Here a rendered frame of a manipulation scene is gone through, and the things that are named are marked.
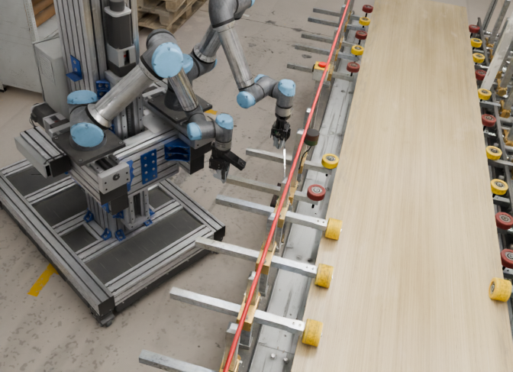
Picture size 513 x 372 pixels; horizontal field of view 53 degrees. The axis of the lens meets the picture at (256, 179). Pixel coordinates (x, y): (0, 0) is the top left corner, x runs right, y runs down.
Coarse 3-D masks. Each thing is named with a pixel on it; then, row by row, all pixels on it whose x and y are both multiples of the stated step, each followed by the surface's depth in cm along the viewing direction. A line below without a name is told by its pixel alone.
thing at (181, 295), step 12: (180, 300) 176; (192, 300) 175; (204, 300) 174; (216, 300) 175; (228, 312) 174; (264, 312) 173; (264, 324) 172; (276, 324) 171; (288, 324) 170; (300, 324) 170
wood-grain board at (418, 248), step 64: (384, 0) 414; (384, 64) 330; (448, 64) 338; (384, 128) 274; (448, 128) 280; (384, 192) 234; (448, 192) 239; (320, 256) 202; (384, 256) 205; (448, 256) 208; (320, 320) 180; (384, 320) 182; (448, 320) 185
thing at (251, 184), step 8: (232, 176) 239; (240, 184) 238; (248, 184) 237; (256, 184) 237; (264, 184) 237; (272, 192) 237; (296, 192) 235; (304, 192) 235; (304, 200) 235; (312, 200) 233
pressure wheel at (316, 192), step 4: (312, 184) 233; (316, 184) 233; (308, 188) 231; (312, 188) 232; (316, 188) 231; (320, 188) 232; (308, 192) 230; (312, 192) 229; (316, 192) 230; (320, 192) 229; (324, 192) 230; (308, 196) 231; (312, 196) 229; (316, 196) 228; (320, 196) 228; (316, 200) 230; (320, 200) 230; (312, 204) 236; (312, 208) 237
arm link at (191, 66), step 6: (186, 54) 238; (186, 60) 235; (192, 60) 237; (186, 66) 233; (192, 66) 237; (198, 66) 240; (186, 72) 234; (192, 72) 238; (198, 72) 241; (192, 78) 240; (168, 84) 240
